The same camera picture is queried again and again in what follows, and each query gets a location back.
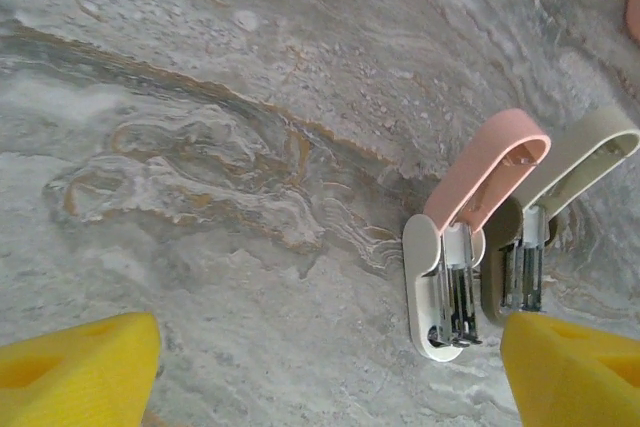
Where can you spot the small silver USB stick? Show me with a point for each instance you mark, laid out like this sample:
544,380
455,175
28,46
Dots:
580,157

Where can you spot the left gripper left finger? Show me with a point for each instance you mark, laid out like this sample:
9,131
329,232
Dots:
75,377

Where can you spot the small white USB stick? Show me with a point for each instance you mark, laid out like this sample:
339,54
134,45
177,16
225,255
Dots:
480,172

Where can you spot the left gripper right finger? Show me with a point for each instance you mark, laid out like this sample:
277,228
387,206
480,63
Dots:
575,377

